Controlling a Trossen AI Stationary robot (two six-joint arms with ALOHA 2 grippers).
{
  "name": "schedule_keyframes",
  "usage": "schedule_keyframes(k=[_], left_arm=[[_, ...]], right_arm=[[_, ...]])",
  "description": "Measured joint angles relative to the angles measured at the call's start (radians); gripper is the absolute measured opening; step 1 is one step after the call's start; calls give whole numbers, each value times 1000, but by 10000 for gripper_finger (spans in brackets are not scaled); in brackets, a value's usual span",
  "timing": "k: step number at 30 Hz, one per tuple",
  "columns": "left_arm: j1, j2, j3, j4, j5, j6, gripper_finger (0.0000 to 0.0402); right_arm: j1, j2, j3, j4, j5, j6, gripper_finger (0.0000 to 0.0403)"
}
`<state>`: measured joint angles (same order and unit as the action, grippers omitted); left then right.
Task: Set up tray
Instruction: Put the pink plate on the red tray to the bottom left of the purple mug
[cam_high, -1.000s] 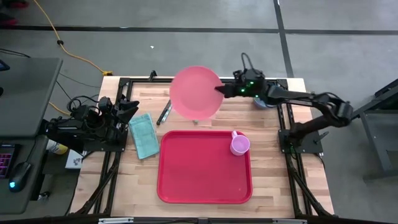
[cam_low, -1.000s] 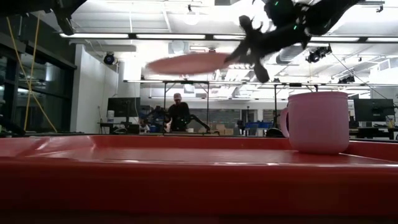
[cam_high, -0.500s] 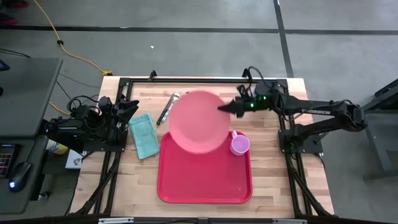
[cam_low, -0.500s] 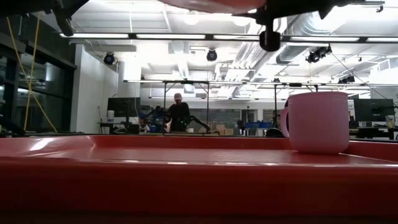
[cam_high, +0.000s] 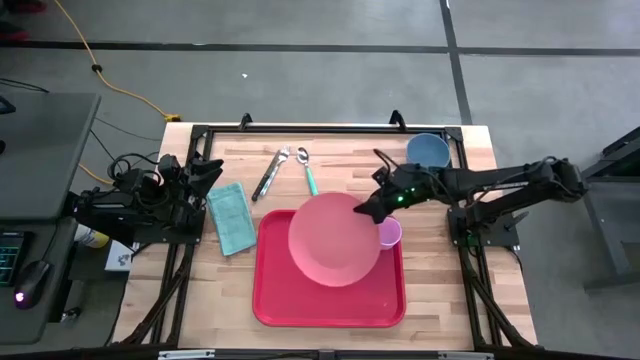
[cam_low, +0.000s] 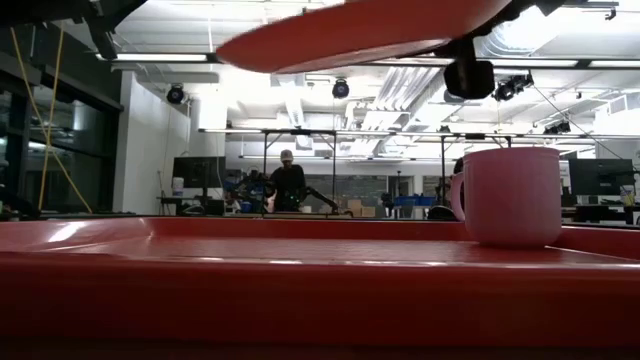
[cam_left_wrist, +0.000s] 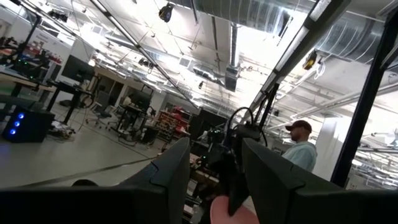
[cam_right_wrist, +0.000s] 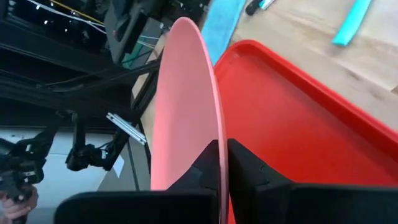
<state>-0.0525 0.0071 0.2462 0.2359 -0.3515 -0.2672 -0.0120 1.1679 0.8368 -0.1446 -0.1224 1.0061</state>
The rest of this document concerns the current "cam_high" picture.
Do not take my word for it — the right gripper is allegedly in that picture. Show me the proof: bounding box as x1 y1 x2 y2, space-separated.
353 169 436 225

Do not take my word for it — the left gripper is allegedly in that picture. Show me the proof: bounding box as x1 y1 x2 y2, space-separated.
159 153 225 206

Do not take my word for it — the pink plastic mug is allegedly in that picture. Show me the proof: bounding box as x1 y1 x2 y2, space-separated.
377 215 404 251

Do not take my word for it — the teal cloth napkin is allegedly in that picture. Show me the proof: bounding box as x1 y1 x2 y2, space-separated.
206 181 258 257

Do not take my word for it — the pink plastic plate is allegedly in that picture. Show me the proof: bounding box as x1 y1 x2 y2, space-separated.
287 192 383 288

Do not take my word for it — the black-handled table knife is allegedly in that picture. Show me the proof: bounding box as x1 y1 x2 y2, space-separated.
250 153 280 203

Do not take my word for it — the blue plastic bowl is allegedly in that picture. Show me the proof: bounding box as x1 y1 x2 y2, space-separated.
405 132 452 169

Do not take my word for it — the teal-handled metal spoon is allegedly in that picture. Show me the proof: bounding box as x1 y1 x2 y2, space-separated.
296 146 320 197

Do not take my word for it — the light blue-handled fork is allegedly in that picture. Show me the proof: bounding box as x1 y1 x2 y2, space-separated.
260 145 292 196

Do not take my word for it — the red plastic tray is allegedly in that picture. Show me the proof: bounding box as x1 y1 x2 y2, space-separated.
252 208 407 329

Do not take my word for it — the white printed box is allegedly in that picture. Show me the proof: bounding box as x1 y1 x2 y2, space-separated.
104 239 135 273

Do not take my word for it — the yellow and white bottle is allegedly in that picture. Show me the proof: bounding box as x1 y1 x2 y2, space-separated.
74 224 110 250

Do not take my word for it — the grey office desk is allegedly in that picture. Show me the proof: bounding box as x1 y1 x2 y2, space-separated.
0 92 102 346

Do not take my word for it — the black computer mouse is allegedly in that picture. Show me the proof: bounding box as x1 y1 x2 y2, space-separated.
13 259 52 310

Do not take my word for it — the backlit computer keyboard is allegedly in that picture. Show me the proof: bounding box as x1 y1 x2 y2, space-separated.
0 230 26 289

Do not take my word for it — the grey metal stand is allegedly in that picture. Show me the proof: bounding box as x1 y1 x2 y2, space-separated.
579 127 640 292

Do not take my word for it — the thin black floor cable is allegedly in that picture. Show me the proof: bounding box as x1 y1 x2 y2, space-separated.
89 116 164 144

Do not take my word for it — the black aluminium table frame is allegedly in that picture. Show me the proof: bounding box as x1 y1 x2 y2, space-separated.
112 109 539 351

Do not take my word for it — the yellow extension cable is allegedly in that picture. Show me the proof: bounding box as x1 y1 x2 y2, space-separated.
52 0 182 187

